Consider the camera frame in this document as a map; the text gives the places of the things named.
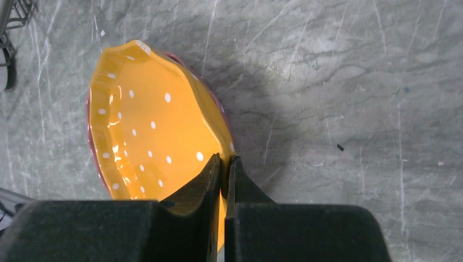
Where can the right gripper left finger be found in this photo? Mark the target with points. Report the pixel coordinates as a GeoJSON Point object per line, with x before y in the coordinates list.
{"type": "Point", "coordinates": [182, 227]}

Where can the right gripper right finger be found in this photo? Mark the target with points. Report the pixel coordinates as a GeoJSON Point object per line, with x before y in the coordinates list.
{"type": "Point", "coordinates": [259, 229]}

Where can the yellow polka dot plate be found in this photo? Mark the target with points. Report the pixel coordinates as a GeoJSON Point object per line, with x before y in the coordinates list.
{"type": "Point", "coordinates": [154, 125]}

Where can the grey wire dish rack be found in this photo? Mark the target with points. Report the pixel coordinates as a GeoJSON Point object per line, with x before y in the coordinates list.
{"type": "Point", "coordinates": [14, 14]}

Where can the red plate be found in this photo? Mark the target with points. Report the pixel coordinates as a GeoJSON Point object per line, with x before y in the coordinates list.
{"type": "Point", "coordinates": [178, 60]}

